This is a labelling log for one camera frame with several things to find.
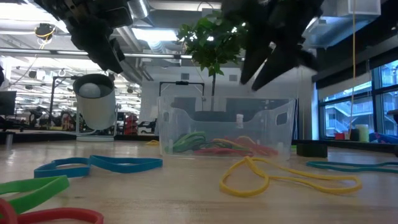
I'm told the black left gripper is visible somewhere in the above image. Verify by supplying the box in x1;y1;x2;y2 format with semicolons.
34;0;134;75

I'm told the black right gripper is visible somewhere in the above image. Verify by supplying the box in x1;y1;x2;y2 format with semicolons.
221;0;326;91

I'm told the red rubber band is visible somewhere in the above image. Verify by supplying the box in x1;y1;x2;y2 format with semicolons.
236;136;279;156
0;198;105;224
192;148;254;157

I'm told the teal rubber band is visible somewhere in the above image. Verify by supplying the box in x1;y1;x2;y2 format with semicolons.
306;160;398;174

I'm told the blue rubber band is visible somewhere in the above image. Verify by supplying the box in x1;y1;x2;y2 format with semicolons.
34;154;164;179

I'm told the clear plastic bin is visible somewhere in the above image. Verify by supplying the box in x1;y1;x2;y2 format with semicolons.
157;95;296;160

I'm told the linear ceiling light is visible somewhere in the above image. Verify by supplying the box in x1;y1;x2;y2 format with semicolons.
0;48;246;62

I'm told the green potted plant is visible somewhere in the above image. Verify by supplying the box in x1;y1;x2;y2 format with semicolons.
177;9;249;122

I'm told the round black ceiling fixture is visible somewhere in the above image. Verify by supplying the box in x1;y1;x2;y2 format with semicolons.
34;23;54;40

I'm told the white cylindrical spot lamp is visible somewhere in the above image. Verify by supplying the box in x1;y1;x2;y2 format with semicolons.
72;73;116;142

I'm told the red background equipment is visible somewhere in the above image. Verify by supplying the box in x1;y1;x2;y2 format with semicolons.
124;114;139;135

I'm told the black rectangular block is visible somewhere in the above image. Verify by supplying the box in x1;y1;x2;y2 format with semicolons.
296;142;328;158

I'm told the black computer monitor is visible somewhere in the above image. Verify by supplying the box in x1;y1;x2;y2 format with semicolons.
0;91;17;116

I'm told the pale green cylinder container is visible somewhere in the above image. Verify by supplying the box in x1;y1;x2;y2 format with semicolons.
356;124;370;143

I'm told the blue object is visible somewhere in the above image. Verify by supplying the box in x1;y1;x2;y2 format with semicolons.
369;132;398;144

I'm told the black metal frame stand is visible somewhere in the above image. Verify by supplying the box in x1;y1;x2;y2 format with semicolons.
159;80;205;97

